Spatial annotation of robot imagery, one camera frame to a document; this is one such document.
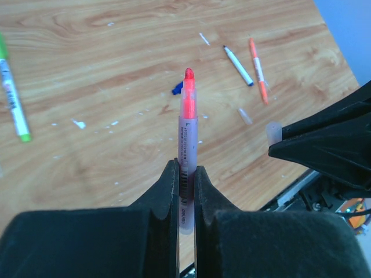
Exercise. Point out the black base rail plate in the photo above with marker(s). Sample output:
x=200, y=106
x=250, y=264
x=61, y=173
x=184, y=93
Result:
x=313, y=191

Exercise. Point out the clear pink-tinted pen cap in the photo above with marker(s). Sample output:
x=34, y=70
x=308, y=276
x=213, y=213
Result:
x=274, y=132

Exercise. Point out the blue tipped white pen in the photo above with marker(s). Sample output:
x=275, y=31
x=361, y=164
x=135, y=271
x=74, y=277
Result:
x=239, y=67

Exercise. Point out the orange pen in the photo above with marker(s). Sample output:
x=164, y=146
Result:
x=259, y=71

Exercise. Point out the blue pen cap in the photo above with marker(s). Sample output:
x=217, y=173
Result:
x=177, y=89

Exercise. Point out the white pen yellow-green tip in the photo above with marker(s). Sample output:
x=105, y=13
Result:
x=11, y=92

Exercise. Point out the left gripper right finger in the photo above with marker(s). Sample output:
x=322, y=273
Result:
x=230, y=242

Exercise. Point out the white paper scrap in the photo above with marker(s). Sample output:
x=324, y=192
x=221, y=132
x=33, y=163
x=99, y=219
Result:
x=204, y=39

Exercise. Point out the pink marker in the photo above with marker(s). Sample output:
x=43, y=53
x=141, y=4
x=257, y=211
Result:
x=187, y=151

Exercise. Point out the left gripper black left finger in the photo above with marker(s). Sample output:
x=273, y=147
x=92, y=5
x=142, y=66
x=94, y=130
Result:
x=140, y=240

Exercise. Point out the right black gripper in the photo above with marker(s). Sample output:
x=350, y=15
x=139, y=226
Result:
x=334, y=142

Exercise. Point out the small clear pen cap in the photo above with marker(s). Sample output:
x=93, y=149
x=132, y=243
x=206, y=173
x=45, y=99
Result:
x=245, y=117

